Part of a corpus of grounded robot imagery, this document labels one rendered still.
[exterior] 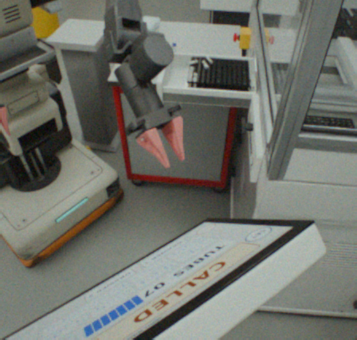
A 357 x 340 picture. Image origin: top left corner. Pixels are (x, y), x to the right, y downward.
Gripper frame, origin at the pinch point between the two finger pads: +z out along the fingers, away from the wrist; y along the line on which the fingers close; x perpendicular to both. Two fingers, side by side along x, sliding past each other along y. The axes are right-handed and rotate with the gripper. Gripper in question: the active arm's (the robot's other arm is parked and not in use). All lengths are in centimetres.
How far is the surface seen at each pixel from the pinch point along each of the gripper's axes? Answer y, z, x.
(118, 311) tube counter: -21.7, 14.8, -11.5
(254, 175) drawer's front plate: 29.2, 13.9, 21.2
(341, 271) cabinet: 52, 60, 31
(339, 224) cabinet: 42, 37, 13
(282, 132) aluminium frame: 24.0, 5.0, -2.5
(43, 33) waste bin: 50, -176, 273
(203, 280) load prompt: -11.7, 15.0, -18.8
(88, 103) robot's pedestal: 27, -54, 139
